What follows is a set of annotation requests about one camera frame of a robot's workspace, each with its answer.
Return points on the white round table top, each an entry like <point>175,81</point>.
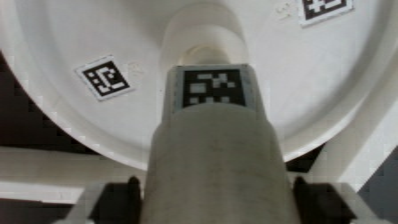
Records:
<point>91,49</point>

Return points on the white front border rail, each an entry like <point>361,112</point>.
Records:
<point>47,175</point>

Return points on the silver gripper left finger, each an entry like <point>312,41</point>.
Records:
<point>109,204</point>

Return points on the white table leg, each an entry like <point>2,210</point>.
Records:
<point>217,182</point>

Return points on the white right border block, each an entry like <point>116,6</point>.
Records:
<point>361,146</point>

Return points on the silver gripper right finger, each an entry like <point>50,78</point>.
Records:
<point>331,205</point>

